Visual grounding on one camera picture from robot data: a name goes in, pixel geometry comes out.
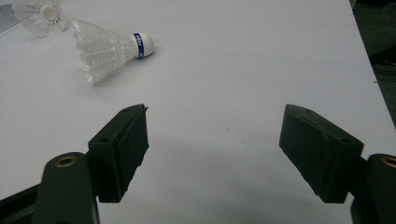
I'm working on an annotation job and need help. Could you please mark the white table cover board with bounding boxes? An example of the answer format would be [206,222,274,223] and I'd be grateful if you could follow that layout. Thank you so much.
[0,0,396,224]

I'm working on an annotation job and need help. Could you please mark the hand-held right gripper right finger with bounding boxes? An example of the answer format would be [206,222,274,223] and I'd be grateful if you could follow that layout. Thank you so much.
[278,103,365,204]

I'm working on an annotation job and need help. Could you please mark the white feather shuttlecock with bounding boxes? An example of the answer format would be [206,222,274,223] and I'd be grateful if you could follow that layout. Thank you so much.
[70,18,156,86]
[11,0,68,38]

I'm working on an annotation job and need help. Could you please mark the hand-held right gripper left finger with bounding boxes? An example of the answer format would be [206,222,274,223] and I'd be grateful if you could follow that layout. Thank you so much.
[88,103,150,203]

